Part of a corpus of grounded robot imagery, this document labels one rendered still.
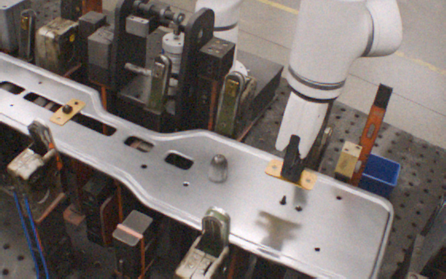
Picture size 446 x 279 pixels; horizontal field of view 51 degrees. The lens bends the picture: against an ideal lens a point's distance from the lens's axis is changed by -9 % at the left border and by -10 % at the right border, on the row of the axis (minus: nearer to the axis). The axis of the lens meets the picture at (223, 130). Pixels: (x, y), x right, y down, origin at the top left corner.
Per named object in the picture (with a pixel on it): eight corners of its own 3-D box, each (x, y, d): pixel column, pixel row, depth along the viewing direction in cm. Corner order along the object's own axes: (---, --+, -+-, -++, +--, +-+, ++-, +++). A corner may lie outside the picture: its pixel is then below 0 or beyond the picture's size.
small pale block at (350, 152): (298, 267, 112) (341, 151, 89) (303, 256, 115) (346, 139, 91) (311, 272, 111) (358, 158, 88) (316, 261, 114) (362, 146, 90)
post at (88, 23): (86, 147, 135) (77, 17, 110) (96, 136, 139) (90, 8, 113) (100, 153, 134) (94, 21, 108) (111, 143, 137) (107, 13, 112)
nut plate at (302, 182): (263, 173, 82) (264, 167, 81) (271, 159, 85) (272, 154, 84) (311, 191, 80) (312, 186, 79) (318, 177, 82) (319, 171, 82)
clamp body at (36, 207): (25, 278, 101) (-11, 167, 79) (57, 242, 110) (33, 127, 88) (58, 298, 99) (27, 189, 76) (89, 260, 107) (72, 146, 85)
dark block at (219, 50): (186, 195, 126) (198, 49, 99) (199, 178, 131) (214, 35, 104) (204, 202, 125) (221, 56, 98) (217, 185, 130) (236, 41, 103)
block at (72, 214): (60, 217, 115) (43, 125, 97) (90, 184, 125) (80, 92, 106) (77, 226, 114) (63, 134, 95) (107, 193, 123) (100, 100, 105)
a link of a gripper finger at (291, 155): (301, 111, 72) (303, 119, 77) (281, 161, 71) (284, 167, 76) (309, 113, 71) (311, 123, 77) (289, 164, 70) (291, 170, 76)
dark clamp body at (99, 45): (84, 164, 130) (72, 39, 106) (111, 136, 140) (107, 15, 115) (116, 180, 127) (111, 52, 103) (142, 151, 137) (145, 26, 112)
